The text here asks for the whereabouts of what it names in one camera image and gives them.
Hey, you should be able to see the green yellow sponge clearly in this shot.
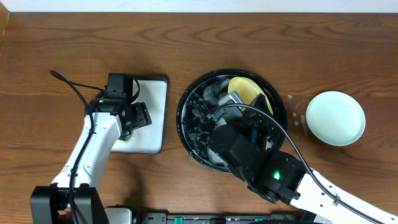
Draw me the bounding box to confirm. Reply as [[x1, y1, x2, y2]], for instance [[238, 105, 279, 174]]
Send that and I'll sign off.
[[118, 131, 132, 141]]

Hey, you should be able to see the yellow plate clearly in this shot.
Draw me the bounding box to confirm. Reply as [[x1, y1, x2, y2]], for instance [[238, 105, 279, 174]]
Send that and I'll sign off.
[[228, 77, 274, 114]]

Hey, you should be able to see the mint plate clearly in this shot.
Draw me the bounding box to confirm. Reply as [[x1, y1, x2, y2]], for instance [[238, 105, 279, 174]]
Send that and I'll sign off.
[[305, 91, 366, 146]]

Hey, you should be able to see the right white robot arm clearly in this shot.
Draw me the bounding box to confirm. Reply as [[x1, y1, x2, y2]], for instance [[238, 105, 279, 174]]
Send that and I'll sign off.
[[207, 92, 397, 223]]

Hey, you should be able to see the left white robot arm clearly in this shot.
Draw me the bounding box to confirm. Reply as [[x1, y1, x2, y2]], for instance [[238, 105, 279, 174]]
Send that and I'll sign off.
[[30, 98, 152, 223]]

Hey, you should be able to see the white rectangular sponge tray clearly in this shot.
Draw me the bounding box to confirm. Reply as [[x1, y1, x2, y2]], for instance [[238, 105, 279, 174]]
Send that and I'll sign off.
[[111, 74, 169, 154]]

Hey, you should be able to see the black round tray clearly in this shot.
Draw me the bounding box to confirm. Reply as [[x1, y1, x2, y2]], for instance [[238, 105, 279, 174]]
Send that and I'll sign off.
[[177, 68, 288, 173]]

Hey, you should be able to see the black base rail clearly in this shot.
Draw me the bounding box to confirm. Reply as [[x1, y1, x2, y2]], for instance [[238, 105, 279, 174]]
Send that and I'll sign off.
[[132, 213, 312, 224]]

